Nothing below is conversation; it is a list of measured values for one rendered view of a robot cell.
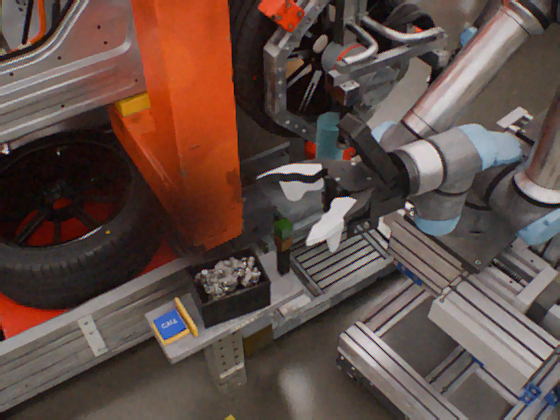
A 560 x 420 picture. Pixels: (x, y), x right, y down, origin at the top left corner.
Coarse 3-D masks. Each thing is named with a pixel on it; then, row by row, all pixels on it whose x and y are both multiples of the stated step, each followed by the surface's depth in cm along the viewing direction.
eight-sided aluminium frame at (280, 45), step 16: (304, 0) 146; (320, 0) 144; (400, 0) 161; (304, 16) 145; (288, 32) 147; (304, 32) 148; (272, 48) 149; (288, 48) 149; (272, 64) 151; (400, 64) 180; (272, 80) 155; (272, 96) 159; (272, 112) 163; (288, 112) 171; (368, 112) 187; (288, 128) 170; (304, 128) 174
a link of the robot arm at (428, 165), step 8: (408, 144) 79; (416, 144) 78; (424, 144) 78; (408, 152) 77; (416, 152) 76; (424, 152) 77; (432, 152) 77; (416, 160) 76; (424, 160) 76; (432, 160) 76; (440, 160) 77; (416, 168) 76; (424, 168) 76; (432, 168) 76; (440, 168) 77; (424, 176) 76; (432, 176) 77; (440, 176) 77; (424, 184) 77; (432, 184) 78; (440, 184) 79; (416, 192) 78
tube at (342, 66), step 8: (344, 0) 148; (344, 8) 150; (344, 16) 152; (344, 24) 153; (352, 24) 151; (352, 32) 151; (360, 32) 148; (368, 40) 145; (368, 48) 142; (376, 48) 143; (352, 56) 139; (360, 56) 140; (368, 56) 141; (336, 64) 139; (344, 64) 138; (352, 64) 139; (344, 72) 139
